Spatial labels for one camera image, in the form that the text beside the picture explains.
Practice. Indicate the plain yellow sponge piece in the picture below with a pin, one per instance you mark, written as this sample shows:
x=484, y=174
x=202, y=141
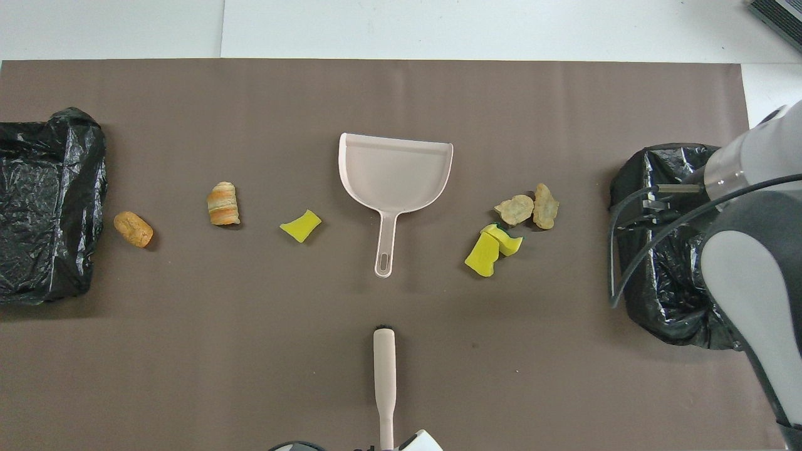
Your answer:
x=481, y=258

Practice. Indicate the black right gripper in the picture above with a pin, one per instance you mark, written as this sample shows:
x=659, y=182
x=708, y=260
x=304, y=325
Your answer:
x=686, y=200

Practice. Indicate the brown fried nugget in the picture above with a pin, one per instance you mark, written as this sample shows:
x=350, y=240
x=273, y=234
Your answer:
x=133, y=228

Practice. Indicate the black-lined trash bin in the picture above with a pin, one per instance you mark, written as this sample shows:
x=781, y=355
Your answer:
x=677, y=288
x=37, y=263

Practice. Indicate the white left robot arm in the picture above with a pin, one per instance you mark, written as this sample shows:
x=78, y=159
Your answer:
x=423, y=441

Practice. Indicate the small yellow sponge piece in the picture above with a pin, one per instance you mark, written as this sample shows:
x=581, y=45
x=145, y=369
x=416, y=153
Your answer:
x=301, y=227

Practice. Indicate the wide tan fried chip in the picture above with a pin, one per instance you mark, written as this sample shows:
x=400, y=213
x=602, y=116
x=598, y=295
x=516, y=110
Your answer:
x=515, y=210

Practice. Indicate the brown table mat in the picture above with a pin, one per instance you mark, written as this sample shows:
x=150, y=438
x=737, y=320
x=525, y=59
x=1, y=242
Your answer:
x=250, y=351

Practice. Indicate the beige plastic dustpan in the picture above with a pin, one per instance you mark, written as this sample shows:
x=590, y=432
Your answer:
x=395, y=175

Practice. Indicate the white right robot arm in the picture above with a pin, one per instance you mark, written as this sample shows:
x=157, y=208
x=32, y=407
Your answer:
x=752, y=282

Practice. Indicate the dark grey ribbed device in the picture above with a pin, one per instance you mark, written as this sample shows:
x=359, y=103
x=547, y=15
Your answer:
x=783, y=15

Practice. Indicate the narrow tan fried chip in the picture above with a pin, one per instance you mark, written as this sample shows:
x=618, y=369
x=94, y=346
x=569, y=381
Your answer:
x=545, y=207

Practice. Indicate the yellow sponge with green scrub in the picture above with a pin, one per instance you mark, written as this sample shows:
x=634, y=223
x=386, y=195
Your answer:
x=509, y=243

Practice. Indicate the striped croissant bread piece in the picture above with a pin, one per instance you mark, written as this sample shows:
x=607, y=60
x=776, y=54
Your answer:
x=223, y=203

